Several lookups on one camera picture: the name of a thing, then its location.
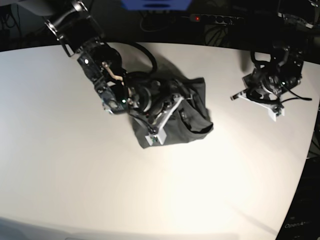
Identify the blue box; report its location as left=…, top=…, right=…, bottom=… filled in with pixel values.
left=121, top=0, right=192, bottom=11

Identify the black power strip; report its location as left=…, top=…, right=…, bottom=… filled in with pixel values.
left=189, top=14, right=245, bottom=25

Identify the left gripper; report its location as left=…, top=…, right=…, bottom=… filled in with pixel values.
left=230, top=87, right=285, bottom=121

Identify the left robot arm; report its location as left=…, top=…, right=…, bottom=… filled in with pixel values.
left=231, top=0, right=320, bottom=120

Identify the grey T-shirt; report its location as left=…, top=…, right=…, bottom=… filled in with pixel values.
left=128, top=77, right=214, bottom=149

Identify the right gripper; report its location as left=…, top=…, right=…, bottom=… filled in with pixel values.
left=142, top=92, right=190, bottom=146

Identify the black OpenArm base box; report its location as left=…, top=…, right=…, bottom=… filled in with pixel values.
left=276, top=157, right=320, bottom=240

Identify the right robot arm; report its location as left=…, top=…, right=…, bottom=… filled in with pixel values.
left=18, top=0, right=190, bottom=146

